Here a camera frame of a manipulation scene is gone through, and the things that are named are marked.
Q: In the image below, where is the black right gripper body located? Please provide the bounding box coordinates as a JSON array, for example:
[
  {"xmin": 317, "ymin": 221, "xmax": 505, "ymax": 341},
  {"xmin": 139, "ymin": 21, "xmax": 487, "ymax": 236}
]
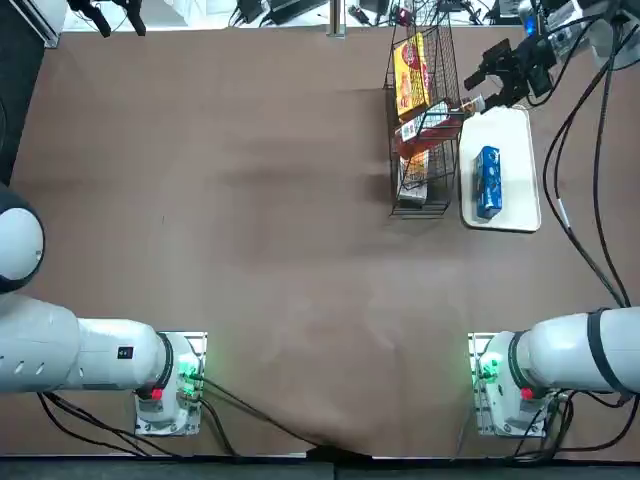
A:
[{"xmin": 512, "ymin": 35, "xmax": 556, "ymax": 99}]

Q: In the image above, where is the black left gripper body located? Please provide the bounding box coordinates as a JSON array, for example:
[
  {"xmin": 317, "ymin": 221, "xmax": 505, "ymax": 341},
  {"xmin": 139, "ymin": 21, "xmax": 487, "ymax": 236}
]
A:
[{"xmin": 67, "ymin": 0, "xmax": 144, "ymax": 12}]

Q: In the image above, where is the blue Oreo cookie box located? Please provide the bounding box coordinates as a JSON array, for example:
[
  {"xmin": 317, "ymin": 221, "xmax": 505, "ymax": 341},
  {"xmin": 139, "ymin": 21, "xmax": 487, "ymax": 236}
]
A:
[{"xmin": 473, "ymin": 145, "xmax": 504, "ymax": 221}]

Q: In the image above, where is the white plastic tray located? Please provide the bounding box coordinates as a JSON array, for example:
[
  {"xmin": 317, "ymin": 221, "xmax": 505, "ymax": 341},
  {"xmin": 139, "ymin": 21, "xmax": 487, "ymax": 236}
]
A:
[{"xmin": 459, "ymin": 104, "xmax": 543, "ymax": 234}]

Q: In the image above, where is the yellow snack box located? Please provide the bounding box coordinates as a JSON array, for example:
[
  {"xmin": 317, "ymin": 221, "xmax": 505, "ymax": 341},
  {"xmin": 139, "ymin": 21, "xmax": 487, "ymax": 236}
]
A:
[{"xmin": 393, "ymin": 32, "xmax": 432, "ymax": 124}]

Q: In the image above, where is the white orange snack box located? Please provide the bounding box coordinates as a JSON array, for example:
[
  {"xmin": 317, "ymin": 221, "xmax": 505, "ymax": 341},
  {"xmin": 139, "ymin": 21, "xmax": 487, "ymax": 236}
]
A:
[{"xmin": 397, "ymin": 148, "xmax": 431, "ymax": 207}]

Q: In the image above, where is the black flat device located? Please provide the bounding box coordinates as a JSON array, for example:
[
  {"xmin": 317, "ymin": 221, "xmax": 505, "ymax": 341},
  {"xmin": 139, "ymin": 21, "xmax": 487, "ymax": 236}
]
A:
[{"xmin": 266, "ymin": 0, "xmax": 329, "ymax": 25}]

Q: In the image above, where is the grey aluminium rail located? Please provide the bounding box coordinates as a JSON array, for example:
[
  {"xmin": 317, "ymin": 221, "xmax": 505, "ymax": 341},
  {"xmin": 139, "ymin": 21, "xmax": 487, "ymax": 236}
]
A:
[{"xmin": 27, "ymin": 0, "xmax": 60, "ymax": 50}]

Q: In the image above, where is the black wire shelf rack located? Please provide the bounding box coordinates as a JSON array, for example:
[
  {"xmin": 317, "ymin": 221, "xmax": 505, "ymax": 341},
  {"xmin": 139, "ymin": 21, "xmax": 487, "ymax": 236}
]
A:
[{"xmin": 383, "ymin": 0, "xmax": 466, "ymax": 219}]

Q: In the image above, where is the thick black cable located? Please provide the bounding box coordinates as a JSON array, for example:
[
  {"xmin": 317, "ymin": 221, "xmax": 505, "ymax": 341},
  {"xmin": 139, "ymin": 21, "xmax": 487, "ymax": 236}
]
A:
[{"xmin": 592, "ymin": 14, "xmax": 632, "ymax": 307}]

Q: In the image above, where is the black cable with white tag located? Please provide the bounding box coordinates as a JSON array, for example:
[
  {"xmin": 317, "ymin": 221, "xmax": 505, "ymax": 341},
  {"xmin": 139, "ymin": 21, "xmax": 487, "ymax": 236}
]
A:
[{"xmin": 543, "ymin": 19, "xmax": 631, "ymax": 309}]

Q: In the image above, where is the silver aluminium post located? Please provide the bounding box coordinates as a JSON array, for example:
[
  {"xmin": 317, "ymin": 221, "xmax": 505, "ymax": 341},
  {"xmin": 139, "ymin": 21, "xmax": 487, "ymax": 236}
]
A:
[{"xmin": 327, "ymin": 0, "xmax": 347, "ymax": 39}]

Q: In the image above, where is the thin black cable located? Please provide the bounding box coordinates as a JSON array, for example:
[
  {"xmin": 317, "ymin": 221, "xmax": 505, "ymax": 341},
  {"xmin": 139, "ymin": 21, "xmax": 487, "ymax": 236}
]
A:
[
  {"xmin": 197, "ymin": 375, "xmax": 374, "ymax": 459},
  {"xmin": 37, "ymin": 392, "xmax": 236, "ymax": 459},
  {"xmin": 452, "ymin": 389, "xmax": 640, "ymax": 461}
]

